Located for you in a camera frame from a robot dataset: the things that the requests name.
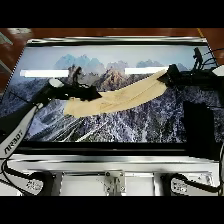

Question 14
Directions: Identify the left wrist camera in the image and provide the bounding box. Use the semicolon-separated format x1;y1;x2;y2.
67;65;85;87

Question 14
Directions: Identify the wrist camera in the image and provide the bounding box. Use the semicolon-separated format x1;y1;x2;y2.
67;65;85;87
192;46;205;71

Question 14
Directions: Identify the beige garment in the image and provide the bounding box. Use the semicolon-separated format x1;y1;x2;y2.
62;68;170;119

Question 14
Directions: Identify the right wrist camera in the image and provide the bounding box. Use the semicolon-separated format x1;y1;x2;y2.
192;46;205;71

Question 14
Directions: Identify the black cable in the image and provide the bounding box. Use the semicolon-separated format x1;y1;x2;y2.
201;47;224;69
0;158;15;188

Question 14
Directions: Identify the black garment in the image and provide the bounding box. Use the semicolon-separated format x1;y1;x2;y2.
182;99;222;162

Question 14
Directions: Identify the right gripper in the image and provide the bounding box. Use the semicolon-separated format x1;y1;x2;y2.
157;64;184;89

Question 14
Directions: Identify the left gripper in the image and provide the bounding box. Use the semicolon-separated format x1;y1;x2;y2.
75;86;103;102

